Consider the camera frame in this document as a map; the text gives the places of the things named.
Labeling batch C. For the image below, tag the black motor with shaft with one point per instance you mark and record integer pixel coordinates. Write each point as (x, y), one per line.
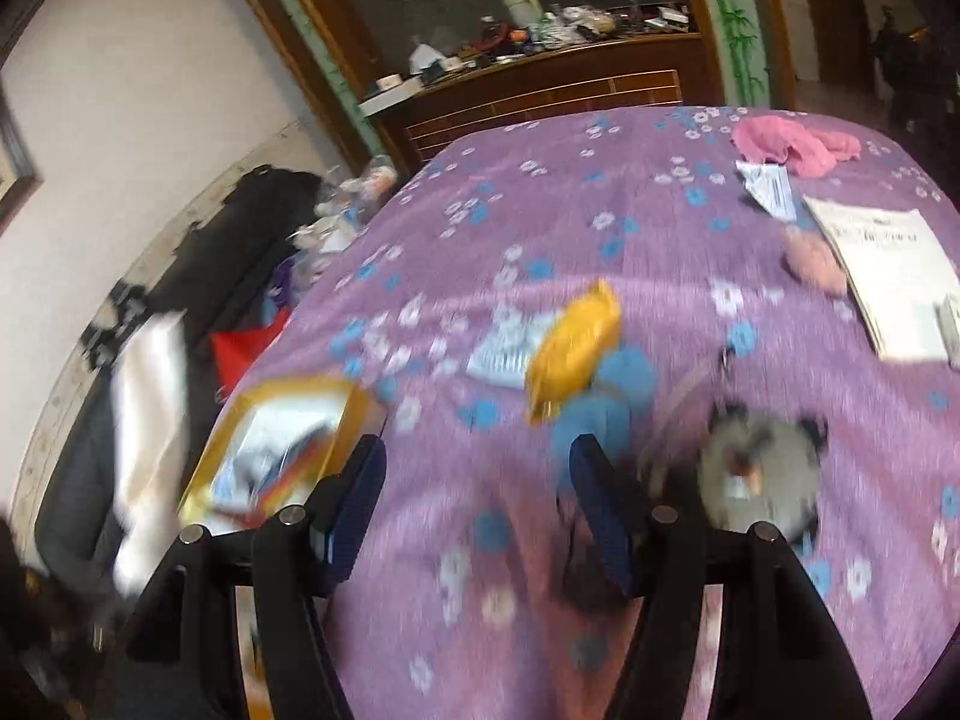
(752, 465)

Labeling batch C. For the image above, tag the white blue plastic packet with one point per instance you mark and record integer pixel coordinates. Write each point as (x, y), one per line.
(504, 354)

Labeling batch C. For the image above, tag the orange yellow packet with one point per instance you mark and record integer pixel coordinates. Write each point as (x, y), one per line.
(566, 361)

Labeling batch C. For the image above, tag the framed picture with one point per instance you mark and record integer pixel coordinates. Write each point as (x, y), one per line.
(19, 174)

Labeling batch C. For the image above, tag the yellow cardboard box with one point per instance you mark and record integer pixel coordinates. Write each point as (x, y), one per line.
(275, 442)

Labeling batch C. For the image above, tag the white paper booklet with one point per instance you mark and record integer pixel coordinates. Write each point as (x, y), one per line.
(899, 273)

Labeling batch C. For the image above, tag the wooden cabinet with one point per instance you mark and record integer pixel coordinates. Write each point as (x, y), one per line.
(407, 77)

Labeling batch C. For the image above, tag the blue cloth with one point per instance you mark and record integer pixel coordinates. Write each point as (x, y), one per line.
(619, 396)

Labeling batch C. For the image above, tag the black bag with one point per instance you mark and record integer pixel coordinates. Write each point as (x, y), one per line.
(109, 510)

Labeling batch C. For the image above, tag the purple floral tablecloth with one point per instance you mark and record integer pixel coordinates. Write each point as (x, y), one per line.
(604, 274)

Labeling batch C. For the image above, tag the small white patterned packet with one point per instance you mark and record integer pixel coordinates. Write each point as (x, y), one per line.
(948, 317)

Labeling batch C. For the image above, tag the white cloth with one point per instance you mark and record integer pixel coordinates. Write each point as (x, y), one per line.
(148, 393)

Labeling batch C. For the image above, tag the pink cloth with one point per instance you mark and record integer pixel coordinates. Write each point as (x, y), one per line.
(803, 151)

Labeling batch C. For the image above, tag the pink fluffy pad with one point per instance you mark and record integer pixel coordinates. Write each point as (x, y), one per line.
(811, 261)

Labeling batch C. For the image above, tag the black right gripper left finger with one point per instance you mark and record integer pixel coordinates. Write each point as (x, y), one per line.
(229, 625)

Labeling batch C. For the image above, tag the small white sachet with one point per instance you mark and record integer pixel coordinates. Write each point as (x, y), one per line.
(768, 184)

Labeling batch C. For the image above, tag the white plastic bags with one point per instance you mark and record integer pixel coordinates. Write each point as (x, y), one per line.
(341, 213)

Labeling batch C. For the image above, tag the red bag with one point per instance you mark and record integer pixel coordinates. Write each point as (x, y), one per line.
(235, 352)

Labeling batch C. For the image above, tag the bag of coloured tubing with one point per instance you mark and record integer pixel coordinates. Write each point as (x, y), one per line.
(258, 480)

